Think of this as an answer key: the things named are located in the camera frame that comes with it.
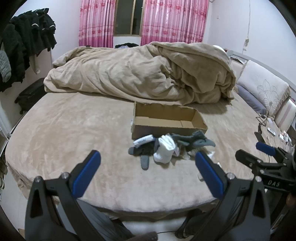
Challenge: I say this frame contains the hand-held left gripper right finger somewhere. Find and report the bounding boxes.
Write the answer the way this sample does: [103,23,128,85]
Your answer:
[195,152,271,241]

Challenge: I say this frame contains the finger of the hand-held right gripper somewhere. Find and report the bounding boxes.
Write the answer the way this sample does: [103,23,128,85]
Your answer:
[235,149,287,178]
[254,132,294,163]

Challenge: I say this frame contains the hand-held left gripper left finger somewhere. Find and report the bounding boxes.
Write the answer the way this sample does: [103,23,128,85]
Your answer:
[25,150,109,241]

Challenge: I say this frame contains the dark grey sock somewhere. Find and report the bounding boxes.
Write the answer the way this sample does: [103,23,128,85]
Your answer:
[171,130,216,153]

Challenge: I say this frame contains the white socks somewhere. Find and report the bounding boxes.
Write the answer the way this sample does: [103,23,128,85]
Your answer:
[153,134,177,164]

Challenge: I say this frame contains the black sock grey sole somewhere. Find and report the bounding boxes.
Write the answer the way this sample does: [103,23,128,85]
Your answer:
[128,139,160,171]

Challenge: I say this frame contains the white blue packet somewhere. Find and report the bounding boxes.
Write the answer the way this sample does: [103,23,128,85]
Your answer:
[134,135,153,147]

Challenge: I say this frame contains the brown cardboard box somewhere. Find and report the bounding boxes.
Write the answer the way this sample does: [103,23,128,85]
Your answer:
[131,102,208,141]

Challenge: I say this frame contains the round bed beige sheet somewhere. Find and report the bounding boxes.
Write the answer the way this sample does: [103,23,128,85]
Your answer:
[5,46,296,220]

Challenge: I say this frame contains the striped white pink cushion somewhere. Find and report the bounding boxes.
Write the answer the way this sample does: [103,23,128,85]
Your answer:
[274,96,296,130]

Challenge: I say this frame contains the grey pillow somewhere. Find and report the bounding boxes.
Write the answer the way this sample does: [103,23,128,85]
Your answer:
[236,85,266,114]

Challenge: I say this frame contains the white embroidered cushion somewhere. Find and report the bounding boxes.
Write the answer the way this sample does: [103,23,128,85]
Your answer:
[237,60,291,118]

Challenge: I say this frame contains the black suitcase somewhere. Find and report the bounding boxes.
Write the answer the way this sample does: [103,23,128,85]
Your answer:
[14,77,48,114]

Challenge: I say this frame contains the grey bed headboard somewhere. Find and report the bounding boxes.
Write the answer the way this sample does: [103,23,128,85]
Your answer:
[225,49,296,98]

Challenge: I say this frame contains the beige fleece blanket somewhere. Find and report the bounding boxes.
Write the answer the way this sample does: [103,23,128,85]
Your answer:
[43,42,237,105]

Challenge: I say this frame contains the pale hanging garment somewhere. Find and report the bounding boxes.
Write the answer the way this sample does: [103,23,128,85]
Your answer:
[30,54,41,75]

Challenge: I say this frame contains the dark cloth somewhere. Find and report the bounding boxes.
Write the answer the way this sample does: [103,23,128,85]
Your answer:
[115,42,139,49]

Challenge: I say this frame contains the grey knit garment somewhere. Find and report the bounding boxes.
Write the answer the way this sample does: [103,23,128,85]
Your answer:
[0,50,12,82]

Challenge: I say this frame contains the black hanging clothes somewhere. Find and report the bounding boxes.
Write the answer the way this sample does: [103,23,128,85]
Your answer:
[0,8,57,92]

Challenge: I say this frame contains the pink floral curtain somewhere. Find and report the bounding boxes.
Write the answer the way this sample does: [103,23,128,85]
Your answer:
[79,0,116,49]
[141,0,210,45]

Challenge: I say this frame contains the dark window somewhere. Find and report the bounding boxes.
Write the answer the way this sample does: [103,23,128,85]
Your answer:
[113,0,144,36]

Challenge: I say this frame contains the black cable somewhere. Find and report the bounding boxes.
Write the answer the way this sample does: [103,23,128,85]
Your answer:
[255,113,274,131]

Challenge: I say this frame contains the white wall cable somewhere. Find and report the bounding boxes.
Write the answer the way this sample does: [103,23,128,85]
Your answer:
[243,5,252,54]

